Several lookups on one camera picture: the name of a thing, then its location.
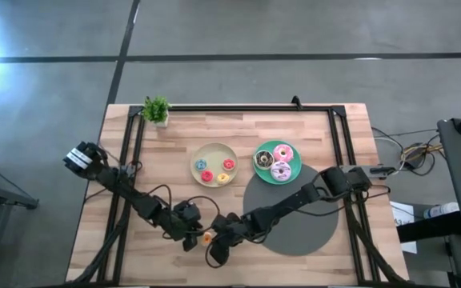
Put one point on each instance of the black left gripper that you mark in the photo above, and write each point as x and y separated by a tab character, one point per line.
182	228

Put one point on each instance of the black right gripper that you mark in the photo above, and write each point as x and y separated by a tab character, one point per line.
240	233

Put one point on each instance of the small orange frosted donut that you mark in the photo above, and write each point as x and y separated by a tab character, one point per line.
206	239

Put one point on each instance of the small red frosted donut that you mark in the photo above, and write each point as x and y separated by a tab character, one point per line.
207	176

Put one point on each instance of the small blue frosted donut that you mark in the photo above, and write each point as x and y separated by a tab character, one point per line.
201	164

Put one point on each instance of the small red striped donut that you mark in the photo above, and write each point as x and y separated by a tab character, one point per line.
229	164

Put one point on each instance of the chocolate donut with white stripes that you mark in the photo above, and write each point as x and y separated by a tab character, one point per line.
263	159

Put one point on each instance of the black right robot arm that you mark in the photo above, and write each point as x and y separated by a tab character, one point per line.
306	196

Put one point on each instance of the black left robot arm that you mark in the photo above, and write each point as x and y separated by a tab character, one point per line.
134	198

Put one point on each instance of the small yellow frosted donut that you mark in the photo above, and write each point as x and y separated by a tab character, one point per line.
223	178

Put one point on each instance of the beige round plate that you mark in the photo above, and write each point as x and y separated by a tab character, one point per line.
214	154

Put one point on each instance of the grey round woven mat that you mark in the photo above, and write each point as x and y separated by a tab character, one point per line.
302	232

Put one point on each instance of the purple donut with chocolate stripes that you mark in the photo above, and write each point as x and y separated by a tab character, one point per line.
281	171

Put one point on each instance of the pink frosted donut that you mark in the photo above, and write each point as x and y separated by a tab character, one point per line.
283	153

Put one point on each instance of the teal round plate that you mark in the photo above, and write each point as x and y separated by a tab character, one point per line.
297	164

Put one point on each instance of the green plant in white pot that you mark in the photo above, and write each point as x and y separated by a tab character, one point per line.
156	110

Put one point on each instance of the white paper sheet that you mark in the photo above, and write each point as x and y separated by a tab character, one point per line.
404	218

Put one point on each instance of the white bottle with blue cap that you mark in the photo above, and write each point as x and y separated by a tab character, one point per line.
440	210

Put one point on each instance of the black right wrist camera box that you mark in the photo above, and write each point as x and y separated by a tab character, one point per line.
226	221

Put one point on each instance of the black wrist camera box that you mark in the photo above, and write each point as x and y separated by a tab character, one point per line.
187	211
226	221

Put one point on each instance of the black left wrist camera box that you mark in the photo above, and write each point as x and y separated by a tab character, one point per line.
187	211

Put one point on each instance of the black aluminium table frame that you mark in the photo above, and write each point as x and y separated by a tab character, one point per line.
234	108

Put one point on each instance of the black bracket on frame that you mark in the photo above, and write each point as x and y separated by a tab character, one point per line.
296	102

